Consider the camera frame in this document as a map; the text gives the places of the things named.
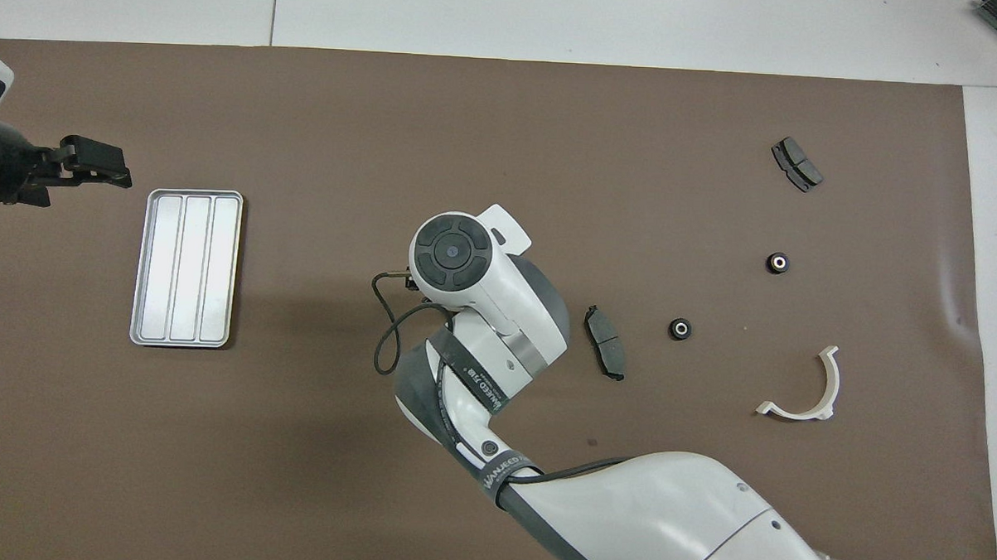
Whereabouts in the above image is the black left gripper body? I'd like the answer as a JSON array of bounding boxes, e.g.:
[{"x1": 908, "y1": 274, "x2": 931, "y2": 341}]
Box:
[{"x1": 0, "y1": 122, "x2": 61, "y2": 211}]

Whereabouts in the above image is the silver metal tray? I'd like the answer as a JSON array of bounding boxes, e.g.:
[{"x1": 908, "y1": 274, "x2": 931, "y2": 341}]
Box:
[{"x1": 128, "y1": 187, "x2": 245, "y2": 350}]

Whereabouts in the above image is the brown table mat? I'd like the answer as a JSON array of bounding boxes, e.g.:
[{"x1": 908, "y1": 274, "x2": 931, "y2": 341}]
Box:
[{"x1": 0, "y1": 37, "x2": 997, "y2": 560}]

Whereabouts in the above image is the long grey brake pad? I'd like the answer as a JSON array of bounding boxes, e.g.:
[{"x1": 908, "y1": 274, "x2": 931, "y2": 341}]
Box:
[{"x1": 582, "y1": 305, "x2": 629, "y2": 382}]

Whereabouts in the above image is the short grey brake pad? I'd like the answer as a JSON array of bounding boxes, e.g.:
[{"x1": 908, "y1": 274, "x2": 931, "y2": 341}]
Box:
[{"x1": 769, "y1": 136, "x2": 826, "y2": 195}]

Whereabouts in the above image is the white curved plastic bracket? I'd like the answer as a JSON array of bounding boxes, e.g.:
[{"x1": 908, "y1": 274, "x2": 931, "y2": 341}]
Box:
[{"x1": 755, "y1": 343, "x2": 842, "y2": 422}]

